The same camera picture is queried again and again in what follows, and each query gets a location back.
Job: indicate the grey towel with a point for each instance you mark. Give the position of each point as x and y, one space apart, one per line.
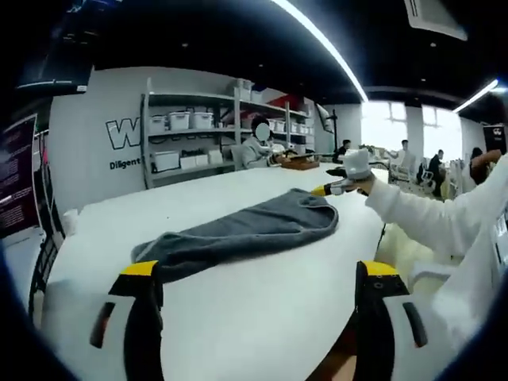
254 230

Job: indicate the person's right hand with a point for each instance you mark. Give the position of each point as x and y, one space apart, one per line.
366 187

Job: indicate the brown wooden tray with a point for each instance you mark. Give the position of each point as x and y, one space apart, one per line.
299 162

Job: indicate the person's white clothing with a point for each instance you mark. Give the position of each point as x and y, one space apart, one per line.
468 309

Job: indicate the dark office chair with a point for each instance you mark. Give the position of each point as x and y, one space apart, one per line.
47 246

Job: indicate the white paper cup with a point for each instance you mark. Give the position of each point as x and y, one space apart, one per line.
70 221

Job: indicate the grey metal shelf unit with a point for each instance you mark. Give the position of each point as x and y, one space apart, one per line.
222 131

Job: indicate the group of white storage boxes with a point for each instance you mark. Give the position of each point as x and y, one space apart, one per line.
190 119

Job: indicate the ceiling air conditioner unit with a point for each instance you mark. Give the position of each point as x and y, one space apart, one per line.
434 18

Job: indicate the purple display screen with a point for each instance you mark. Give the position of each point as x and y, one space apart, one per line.
16 174

